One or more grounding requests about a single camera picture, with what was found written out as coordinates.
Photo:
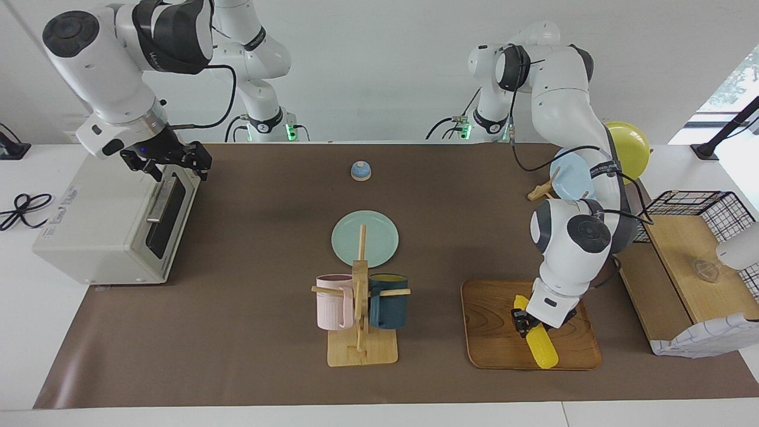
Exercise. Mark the oven door with glass window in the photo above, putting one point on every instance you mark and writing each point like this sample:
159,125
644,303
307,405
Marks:
172,231

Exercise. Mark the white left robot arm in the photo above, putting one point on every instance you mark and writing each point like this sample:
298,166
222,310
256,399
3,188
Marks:
563,107

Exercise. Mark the yellow corn cob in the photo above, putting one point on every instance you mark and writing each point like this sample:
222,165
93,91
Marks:
542,350

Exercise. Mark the pale green plate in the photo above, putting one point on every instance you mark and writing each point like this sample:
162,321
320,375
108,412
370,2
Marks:
379,234

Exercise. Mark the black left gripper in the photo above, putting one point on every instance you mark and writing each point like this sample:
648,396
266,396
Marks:
536,326

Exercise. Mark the small blue call bell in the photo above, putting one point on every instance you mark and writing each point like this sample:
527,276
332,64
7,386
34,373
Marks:
360,171

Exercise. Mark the yellow plate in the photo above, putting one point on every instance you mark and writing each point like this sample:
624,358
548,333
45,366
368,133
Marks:
631,151

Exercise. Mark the dark blue mug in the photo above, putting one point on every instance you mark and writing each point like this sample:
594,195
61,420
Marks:
388,308

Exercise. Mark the wooden mug rack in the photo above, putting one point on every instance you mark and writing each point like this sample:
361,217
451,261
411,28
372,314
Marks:
360,350

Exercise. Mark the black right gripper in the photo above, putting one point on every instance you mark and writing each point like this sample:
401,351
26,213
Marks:
157,145

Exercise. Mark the light blue plate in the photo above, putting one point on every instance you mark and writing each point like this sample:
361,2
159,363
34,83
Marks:
572,175

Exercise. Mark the white toaster oven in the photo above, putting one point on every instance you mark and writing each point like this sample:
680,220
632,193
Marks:
95,219

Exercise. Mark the white rounded device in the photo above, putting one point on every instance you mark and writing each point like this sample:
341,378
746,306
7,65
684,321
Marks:
741,248

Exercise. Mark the wooden plate rack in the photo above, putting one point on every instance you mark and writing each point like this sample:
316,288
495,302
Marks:
541,191

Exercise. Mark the wooden serving tray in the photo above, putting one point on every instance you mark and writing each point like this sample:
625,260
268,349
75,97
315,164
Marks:
492,332

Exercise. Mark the pink mug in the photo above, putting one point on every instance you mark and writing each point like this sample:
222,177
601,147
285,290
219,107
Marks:
332,305

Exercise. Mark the white checked cloth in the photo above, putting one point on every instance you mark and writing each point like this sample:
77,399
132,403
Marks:
705,338

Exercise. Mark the black stand base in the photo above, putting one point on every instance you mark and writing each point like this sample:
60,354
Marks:
12,148

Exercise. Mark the small clear glass item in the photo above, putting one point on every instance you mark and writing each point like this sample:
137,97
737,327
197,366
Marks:
707,271

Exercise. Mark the white wall socket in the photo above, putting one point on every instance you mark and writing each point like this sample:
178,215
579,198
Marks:
76,136

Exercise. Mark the brown table mat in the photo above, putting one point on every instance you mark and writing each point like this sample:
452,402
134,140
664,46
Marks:
237,332

